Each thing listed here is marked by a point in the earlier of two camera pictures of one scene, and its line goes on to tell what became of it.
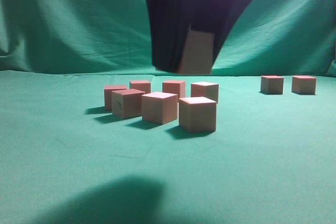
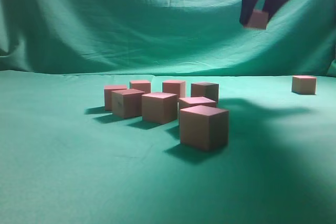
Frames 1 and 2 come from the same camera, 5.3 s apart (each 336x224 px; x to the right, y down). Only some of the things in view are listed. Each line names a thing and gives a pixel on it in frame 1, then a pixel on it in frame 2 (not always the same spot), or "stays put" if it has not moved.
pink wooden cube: x=145 y=86 stays put
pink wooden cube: x=304 y=84 stays put
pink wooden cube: x=272 y=84 to x=259 y=18
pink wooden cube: x=208 y=90 stays put
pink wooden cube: x=159 y=107 stays put
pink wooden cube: x=198 y=54 to x=205 y=127
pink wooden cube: x=123 y=103 to x=107 y=95
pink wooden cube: x=175 y=87 stays put
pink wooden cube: x=127 y=103 stays put
